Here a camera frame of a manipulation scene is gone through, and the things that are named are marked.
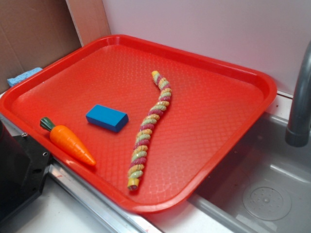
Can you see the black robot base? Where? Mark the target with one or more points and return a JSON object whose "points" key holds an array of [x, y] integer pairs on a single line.
{"points": [[23, 168]]}

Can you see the blue rectangular block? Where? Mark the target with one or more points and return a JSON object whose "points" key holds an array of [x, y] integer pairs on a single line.
{"points": [[107, 118]]}

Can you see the red plastic tray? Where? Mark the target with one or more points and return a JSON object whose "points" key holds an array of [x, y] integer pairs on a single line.
{"points": [[213, 105]]}

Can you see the orange toy carrot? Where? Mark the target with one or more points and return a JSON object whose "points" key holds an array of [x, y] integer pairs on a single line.
{"points": [[66, 140]]}

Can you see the grey sink basin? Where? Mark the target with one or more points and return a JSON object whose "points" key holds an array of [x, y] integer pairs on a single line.
{"points": [[262, 186]]}

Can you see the grey metal faucet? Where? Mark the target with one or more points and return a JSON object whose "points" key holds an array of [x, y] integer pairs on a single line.
{"points": [[299, 124]]}

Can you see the brown cardboard panel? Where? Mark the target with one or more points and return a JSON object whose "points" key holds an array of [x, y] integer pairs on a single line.
{"points": [[36, 33]]}

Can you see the blue sponge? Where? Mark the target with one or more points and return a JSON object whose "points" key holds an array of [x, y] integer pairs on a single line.
{"points": [[21, 77]]}

